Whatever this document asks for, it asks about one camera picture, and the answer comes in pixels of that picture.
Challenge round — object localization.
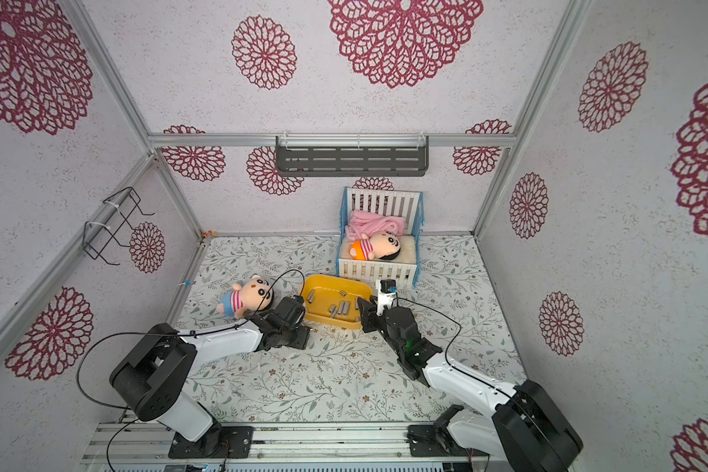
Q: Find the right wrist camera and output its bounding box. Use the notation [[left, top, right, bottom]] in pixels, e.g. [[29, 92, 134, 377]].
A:
[[377, 278, 397, 317]]

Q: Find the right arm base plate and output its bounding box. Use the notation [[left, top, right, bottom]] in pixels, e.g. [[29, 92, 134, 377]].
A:
[[406, 424, 488, 457]]

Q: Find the plush doll on table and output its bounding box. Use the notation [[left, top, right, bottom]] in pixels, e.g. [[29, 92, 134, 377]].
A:
[[216, 275, 275, 320]]

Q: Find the plush doll in crib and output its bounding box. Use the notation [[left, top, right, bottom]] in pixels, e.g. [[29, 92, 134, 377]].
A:
[[349, 232, 401, 262]]

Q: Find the black wire wall rack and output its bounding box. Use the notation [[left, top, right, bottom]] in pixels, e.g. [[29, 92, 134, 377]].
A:
[[81, 186, 153, 267]]

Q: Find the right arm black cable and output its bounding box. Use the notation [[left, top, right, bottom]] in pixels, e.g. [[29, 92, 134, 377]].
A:
[[396, 296, 553, 441]]

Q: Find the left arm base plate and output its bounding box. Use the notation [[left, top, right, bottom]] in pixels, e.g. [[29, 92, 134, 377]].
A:
[[168, 425, 255, 459]]

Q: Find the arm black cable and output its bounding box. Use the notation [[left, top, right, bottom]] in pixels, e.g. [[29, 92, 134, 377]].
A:
[[75, 268, 307, 472], [396, 296, 553, 441]]

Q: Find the yellow plastic storage box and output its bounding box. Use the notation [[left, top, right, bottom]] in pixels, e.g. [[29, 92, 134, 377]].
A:
[[301, 275, 373, 330]]

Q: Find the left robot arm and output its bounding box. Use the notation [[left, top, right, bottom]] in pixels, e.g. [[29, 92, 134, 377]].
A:
[[109, 295, 310, 443]]

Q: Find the grey wall shelf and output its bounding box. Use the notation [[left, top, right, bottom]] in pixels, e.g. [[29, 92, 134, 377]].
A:
[[275, 137, 430, 178]]

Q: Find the white blue toy crib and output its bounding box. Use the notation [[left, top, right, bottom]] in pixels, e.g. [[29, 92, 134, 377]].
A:
[[336, 187, 424, 285]]

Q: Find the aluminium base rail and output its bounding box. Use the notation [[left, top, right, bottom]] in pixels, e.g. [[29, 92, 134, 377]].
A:
[[81, 422, 490, 471]]

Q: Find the pink blanket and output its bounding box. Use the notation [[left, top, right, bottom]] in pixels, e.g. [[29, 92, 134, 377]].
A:
[[344, 210, 405, 241]]

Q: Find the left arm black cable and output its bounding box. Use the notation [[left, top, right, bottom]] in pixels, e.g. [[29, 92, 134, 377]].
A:
[[75, 268, 307, 472]]

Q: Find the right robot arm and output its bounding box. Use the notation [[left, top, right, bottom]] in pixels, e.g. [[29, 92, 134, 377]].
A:
[[357, 298, 584, 471]]

